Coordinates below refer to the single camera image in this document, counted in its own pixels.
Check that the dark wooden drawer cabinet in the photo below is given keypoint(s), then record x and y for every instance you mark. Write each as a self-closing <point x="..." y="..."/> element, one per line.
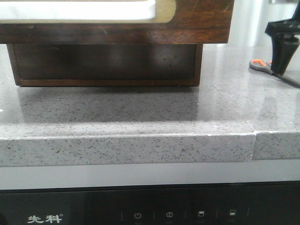
<point x="25" y="82"/>

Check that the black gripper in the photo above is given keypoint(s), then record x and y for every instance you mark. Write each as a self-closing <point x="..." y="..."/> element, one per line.
<point x="281" y="45"/>

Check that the black appliance control panel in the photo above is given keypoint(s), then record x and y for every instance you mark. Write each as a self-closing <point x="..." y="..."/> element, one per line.
<point x="256" y="203"/>

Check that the dark wooden drawer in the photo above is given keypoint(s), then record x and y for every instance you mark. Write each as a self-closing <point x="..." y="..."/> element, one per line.
<point x="195" y="21"/>
<point x="106" y="62"/>

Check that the orange and grey scissors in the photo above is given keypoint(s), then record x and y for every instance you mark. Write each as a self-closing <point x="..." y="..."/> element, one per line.
<point x="265" y="66"/>

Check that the white pleated curtain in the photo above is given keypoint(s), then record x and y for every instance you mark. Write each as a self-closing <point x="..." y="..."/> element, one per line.
<point x="250" y="19"/>

